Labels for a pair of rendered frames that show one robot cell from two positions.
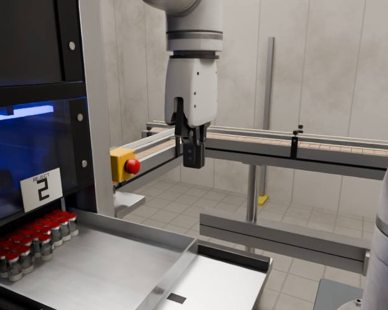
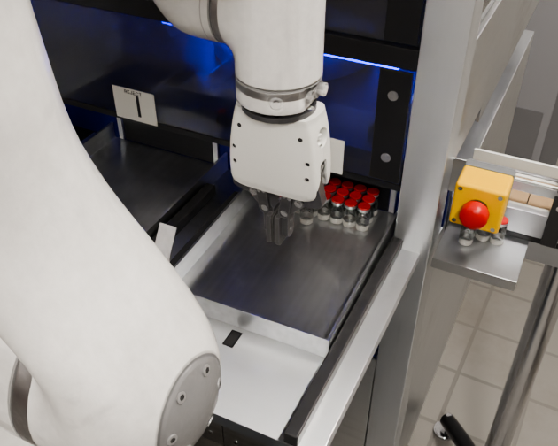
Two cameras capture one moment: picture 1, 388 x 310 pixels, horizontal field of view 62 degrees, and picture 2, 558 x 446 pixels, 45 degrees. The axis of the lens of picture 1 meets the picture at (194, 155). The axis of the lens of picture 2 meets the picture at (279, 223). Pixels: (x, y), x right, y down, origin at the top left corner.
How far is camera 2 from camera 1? 84 cm
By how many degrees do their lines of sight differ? 80
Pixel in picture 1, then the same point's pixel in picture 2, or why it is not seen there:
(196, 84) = (236, 136)
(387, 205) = not seen: hidden behind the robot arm
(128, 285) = (255, 294)
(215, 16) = (245, 66)
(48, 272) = not seen: hidden behind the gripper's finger
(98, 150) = (419, 154)
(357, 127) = not seen: outside the picture
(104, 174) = (422, 192)
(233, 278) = (267, 396)
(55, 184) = (334, 156)
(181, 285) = (254, 342)
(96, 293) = (243, 272)
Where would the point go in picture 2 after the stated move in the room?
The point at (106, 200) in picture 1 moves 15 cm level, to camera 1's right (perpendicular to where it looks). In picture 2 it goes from (415, 226) to (433, 295)
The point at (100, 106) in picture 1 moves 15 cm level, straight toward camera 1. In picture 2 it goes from (440, 95) to (333, 111)
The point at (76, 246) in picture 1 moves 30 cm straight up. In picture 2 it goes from (332, 236) to (344, 64)
